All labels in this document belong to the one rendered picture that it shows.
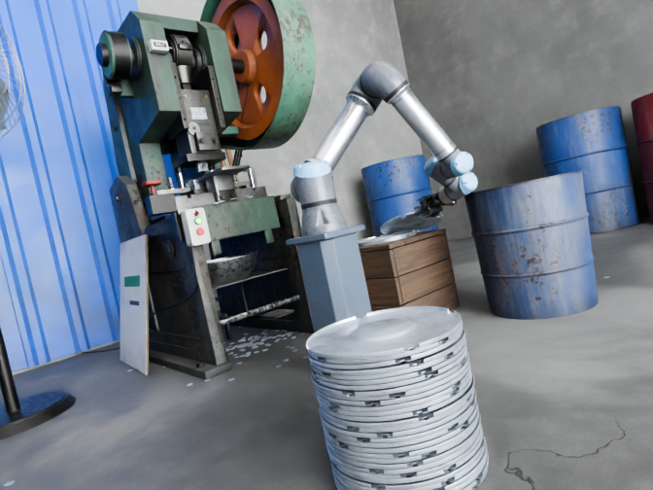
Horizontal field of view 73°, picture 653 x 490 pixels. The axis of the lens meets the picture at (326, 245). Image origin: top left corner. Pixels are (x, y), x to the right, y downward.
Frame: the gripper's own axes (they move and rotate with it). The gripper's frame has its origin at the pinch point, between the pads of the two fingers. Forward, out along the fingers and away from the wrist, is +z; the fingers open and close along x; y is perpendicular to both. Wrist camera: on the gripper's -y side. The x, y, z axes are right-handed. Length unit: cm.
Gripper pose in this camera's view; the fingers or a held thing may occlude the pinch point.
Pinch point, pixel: (421, 212)
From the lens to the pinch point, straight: 197.3
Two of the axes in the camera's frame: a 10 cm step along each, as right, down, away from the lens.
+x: 3.0, 9.4, -1.7
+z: -3.7, 2.8, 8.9
